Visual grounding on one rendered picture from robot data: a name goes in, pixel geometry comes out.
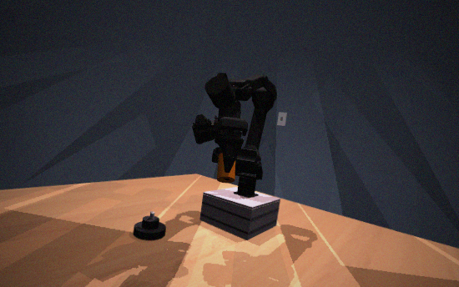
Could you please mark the orange tapered knob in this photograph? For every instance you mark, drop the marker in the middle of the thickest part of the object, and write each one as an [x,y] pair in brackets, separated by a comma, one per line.
[222,176]

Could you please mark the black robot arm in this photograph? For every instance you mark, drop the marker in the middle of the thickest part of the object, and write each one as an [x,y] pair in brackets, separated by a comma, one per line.
[225,92]

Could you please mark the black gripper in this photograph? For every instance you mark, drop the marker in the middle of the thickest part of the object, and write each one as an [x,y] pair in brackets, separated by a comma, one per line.
[229,139]

